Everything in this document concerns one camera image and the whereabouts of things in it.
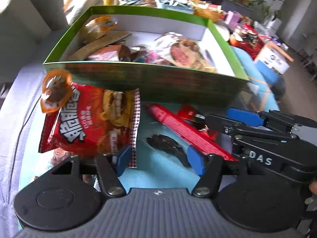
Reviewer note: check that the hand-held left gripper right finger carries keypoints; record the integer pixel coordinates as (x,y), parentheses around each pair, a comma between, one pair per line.
(197,158)

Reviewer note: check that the grey sofa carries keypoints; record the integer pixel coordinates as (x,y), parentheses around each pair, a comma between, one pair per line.
(22,17)

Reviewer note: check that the red plastic bag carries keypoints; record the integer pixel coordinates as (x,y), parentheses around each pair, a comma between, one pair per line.
(252,42)

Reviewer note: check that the pink snack packet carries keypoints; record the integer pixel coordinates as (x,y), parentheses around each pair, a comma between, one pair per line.
(104,54)

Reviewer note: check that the long red snack box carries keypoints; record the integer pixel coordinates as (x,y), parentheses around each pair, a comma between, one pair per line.
(178,126)

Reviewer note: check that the red chips bag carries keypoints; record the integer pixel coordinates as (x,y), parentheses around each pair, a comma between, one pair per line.
(86,119)

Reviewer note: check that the green cardboard box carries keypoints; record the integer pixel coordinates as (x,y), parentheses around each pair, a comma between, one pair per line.
(173,84)

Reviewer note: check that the cardboard box blue print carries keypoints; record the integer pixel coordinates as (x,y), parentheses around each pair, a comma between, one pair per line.
(272,59)

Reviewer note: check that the white sheet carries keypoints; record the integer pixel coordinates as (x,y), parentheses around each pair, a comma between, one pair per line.
(14,129)

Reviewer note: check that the orange jelly cup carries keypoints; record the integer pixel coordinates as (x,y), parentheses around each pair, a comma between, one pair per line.
(55,91)

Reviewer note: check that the orange woven basket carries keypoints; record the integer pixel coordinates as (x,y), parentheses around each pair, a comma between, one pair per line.
(206,13)

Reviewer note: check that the clear brown pastry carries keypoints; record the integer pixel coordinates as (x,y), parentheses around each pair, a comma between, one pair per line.
(125,52)

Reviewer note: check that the large clear snack bag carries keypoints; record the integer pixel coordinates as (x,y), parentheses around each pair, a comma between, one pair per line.
(183,52)

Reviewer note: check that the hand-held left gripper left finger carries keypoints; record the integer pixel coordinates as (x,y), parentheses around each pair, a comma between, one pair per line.
(125,157)

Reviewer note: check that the black snack packet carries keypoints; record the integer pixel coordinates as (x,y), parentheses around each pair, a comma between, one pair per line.
(168,146)

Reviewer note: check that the small red snack packet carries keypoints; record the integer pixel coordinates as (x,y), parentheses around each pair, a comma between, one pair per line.
(188,111)

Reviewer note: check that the purple box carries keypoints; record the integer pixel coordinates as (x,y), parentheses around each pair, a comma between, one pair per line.
(232,18)

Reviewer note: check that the brown bread packet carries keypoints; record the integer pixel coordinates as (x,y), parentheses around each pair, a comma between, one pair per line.
(96,28)

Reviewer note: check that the blue green organizer bin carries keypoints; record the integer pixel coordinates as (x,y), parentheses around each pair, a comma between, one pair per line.
(173,5)

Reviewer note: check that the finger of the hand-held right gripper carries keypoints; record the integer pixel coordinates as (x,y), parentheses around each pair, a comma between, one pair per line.
(220,124)
(244,116)

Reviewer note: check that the teal patterned mat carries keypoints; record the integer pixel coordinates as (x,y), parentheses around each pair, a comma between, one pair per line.
(158,178)

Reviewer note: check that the brown snack packet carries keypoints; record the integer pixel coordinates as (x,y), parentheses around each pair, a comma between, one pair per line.
(99,43)

